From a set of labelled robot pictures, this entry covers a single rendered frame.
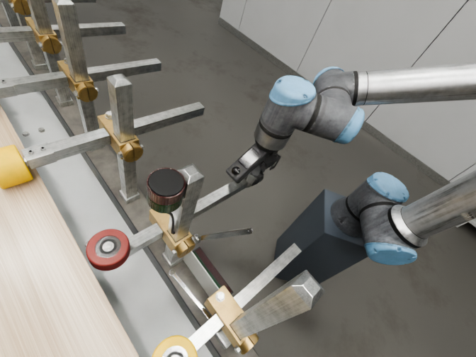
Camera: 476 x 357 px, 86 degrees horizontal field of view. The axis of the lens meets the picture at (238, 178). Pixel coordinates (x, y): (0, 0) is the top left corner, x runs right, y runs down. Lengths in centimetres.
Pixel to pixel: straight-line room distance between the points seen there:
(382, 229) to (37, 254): 94
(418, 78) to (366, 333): 147
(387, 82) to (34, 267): 85
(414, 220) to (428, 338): 132
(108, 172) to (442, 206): 103
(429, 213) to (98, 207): 104
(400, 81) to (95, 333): 83
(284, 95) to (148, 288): 65
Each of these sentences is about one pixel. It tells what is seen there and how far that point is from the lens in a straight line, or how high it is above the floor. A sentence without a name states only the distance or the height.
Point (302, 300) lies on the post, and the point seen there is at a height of 115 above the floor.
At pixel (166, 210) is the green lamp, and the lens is 44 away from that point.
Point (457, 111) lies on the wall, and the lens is 304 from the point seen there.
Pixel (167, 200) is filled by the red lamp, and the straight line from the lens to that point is 41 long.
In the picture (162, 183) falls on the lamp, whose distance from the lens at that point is 42.
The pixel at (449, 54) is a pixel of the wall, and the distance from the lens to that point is 295.
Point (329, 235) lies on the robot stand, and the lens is 118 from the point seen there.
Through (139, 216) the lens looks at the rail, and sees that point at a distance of 86.
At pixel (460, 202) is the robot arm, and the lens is 91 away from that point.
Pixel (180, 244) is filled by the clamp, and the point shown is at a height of 87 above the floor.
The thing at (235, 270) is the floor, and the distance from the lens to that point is 159.
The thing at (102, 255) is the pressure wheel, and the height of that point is 90.
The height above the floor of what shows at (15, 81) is 96.
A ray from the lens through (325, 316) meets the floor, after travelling 175.
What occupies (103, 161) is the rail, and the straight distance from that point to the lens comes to 99.
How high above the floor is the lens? 145
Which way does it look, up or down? 49 degrees down
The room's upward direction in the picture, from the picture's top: 24 degrees clockwise
